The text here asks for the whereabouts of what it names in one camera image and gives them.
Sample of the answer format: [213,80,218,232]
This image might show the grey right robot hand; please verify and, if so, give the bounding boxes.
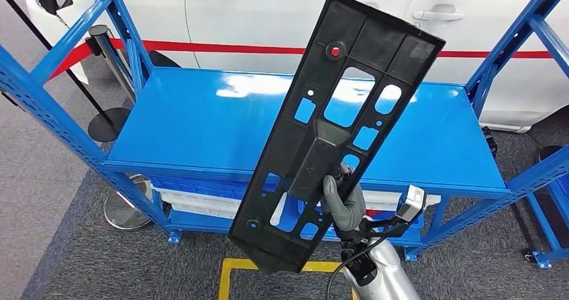
[321,162,368,233]

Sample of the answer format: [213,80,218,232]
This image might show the black plastic frame part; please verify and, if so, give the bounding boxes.
[227,0,447,275]

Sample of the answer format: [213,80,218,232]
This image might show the blue metal shelf rack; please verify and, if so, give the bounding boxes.
[0,0,569,263]

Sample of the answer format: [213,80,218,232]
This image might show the blue wheeled shelf rack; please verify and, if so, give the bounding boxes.
[524,173,569,270]

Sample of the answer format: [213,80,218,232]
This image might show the yellow floor tape square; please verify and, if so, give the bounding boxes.
[217,258,359,300]

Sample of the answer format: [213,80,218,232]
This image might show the red barrier belt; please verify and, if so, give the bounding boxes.
[48,43,97,80]
[109,39,552,60]

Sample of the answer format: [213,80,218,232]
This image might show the white car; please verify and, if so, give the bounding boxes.
[24,0,569,134]

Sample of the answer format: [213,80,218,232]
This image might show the black camera bracket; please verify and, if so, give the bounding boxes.
[333,217,410,250]

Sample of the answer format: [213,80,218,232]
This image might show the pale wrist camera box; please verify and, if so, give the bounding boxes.
[395,185,427,222]

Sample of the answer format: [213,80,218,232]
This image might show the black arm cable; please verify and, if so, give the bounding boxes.
[326,236,388,300]

